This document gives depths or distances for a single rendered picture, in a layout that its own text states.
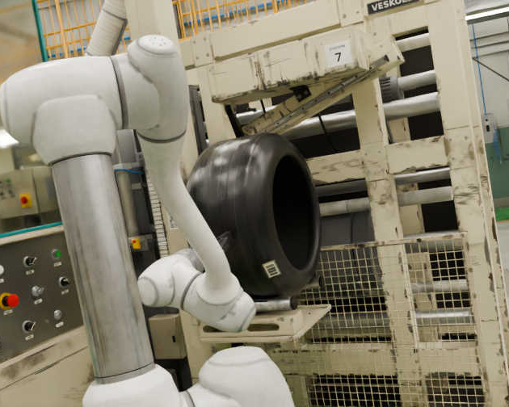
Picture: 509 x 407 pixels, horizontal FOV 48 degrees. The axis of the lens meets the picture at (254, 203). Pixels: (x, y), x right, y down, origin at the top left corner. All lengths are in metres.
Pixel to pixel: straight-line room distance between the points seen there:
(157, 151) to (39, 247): 0.99
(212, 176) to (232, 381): 0.94
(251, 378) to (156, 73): 0.54
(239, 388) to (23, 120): 0.56
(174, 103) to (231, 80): 1.21
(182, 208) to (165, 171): 0.10
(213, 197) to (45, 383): 0.78
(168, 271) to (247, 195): 0.45
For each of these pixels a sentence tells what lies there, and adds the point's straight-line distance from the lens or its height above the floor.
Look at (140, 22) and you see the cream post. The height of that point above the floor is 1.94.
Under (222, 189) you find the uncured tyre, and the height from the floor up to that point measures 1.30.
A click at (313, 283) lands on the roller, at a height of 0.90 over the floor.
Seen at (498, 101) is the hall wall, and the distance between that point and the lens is 11.28.
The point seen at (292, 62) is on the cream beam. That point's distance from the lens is 2.15.
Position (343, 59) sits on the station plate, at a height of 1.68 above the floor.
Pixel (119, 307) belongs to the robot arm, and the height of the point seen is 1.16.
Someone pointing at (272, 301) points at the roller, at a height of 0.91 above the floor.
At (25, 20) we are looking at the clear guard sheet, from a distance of 2.18.
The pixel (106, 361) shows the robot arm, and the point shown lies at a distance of 0.99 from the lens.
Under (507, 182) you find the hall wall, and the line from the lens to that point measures 11.22.
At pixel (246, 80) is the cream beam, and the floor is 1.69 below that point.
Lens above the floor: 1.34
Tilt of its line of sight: 3 degrees down
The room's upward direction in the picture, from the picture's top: 10 degrees counter-clockwise
